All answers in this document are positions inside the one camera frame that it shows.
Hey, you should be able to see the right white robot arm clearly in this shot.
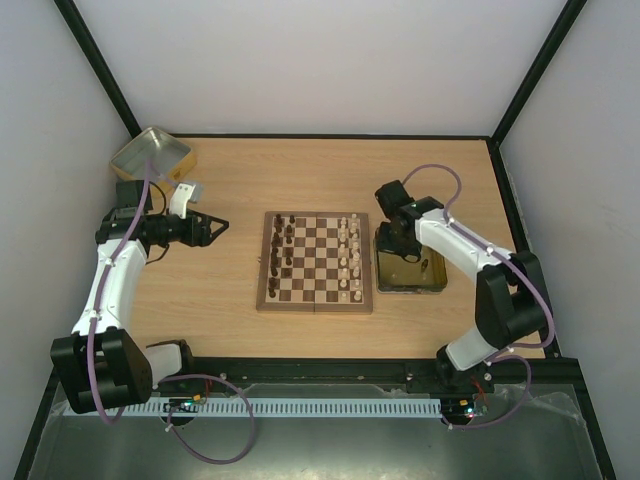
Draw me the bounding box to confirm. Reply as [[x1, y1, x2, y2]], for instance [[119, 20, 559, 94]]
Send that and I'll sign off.
[[256, 180, 553, 392]]

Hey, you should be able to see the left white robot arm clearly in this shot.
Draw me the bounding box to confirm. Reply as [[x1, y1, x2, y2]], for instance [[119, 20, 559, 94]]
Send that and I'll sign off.
[[50, 208, 229, 414]]

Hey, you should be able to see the wooden chess board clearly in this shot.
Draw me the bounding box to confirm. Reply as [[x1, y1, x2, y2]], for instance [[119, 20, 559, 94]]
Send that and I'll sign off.
[[256, 211, 373, 315]]

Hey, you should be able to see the gold green tin box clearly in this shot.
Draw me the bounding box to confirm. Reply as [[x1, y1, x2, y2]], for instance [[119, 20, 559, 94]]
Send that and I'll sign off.
[[374, 227, 448, 294]]

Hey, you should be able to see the empty silver tin lid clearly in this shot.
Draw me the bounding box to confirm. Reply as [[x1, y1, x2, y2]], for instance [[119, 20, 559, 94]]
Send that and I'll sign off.
[[110, 127, 197, 193]]

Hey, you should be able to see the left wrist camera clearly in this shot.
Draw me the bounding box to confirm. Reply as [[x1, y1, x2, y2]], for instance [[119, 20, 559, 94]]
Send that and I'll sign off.
[[168, 182, 203, 219]]

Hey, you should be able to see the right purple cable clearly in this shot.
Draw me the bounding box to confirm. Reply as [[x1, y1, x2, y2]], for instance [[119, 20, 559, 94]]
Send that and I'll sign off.
[[402, 163, 556, 431]]

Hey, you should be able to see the purple cable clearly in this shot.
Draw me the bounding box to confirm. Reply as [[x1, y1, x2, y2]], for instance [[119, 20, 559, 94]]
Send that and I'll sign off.
[[402, 163, 556, 431], [87, 159, 257, 467]]

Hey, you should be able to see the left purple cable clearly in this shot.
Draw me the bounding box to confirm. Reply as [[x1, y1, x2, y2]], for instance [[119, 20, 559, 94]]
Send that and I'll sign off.
[[87, 159, 257, 467]]

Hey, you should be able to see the black aluminium frame rail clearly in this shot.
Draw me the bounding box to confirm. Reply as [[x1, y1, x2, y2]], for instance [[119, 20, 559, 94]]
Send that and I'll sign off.
[[49, 354, 584, 396]]

